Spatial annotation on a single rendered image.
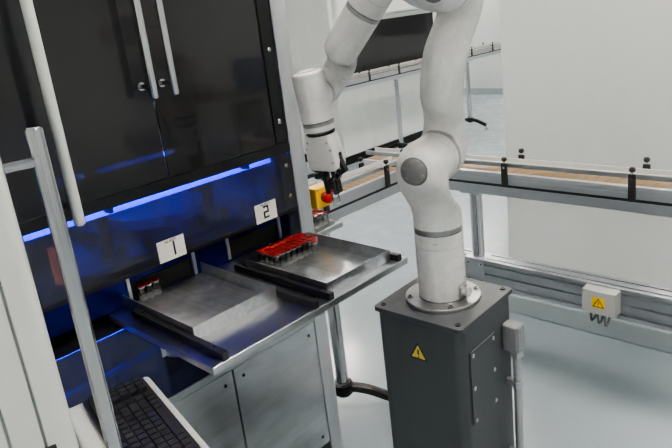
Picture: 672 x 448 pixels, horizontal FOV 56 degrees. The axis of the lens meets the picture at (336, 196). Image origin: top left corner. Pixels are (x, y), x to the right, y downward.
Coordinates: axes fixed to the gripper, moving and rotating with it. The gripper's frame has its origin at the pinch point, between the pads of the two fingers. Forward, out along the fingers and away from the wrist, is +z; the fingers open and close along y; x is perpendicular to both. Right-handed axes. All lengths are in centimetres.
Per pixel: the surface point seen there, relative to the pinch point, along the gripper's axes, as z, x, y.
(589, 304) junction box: 75, 77, 37
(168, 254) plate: 8.1, -34.1, -33.7
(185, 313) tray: 20, -41, -23
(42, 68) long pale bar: -47, -53, -26
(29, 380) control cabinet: -7, -92, 18
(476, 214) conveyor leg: 49, 90, -10
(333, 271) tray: 25.2, -3.3, -4.3
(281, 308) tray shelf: 23.0, -26.8, -2.0
